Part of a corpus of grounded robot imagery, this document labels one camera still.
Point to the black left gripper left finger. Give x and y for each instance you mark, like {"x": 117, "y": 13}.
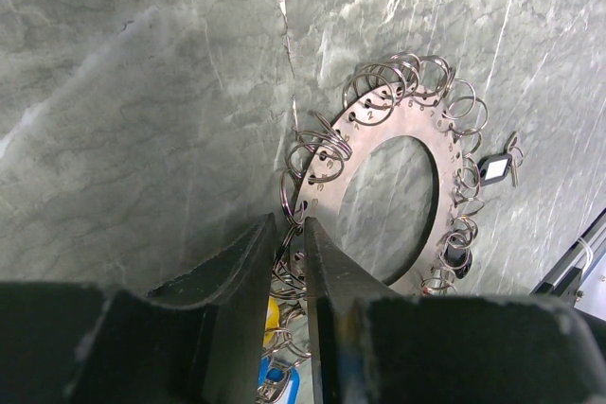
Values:
{"x": 196, "y": 339}

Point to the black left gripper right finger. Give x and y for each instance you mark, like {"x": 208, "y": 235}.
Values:
{"x": 373, "y": 345}

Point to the round metal key organizer disc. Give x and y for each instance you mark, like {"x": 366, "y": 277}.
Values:
{"x": 392, "y": 177}

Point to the yellow key tag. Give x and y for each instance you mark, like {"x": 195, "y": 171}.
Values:
{"x": 272, "y": 323}

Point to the blue key tag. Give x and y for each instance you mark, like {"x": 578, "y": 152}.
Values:
{"x": 278, "y": 383}

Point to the black key tag on disc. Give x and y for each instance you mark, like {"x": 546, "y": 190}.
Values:
{"x": 460, "y": 260}

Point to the black key tag with key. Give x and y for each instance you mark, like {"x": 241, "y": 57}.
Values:
{"x": 497, "y": 167}

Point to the aluminium rail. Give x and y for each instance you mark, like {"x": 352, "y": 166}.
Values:
{"x": 578, "y": 278}

